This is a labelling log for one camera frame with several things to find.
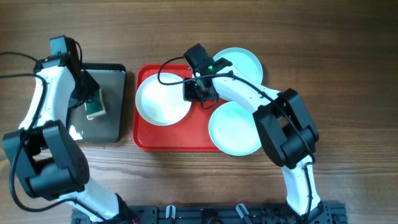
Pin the light blue top plate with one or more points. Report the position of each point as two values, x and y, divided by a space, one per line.
248 62

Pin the black mounting rail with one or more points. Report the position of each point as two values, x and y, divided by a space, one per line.
325 212

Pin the white plate with stain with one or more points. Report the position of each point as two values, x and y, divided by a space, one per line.
159 104

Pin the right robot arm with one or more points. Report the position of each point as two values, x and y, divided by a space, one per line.
286 131

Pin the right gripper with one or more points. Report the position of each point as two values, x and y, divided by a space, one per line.
189 95

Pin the light blue bottom plate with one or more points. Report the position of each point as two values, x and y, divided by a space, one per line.
232 130

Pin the black water tray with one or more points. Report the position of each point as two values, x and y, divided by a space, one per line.
105 128

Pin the green yellow sponge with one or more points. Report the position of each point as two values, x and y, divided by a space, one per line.
95 107

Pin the light blue plate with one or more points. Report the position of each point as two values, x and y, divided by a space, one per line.
248 62
232 130

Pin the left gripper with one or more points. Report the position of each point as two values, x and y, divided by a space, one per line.
94 86

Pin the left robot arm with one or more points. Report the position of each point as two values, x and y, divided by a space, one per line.
45 159

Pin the red plastic tray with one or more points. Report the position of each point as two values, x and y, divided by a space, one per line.
190 134

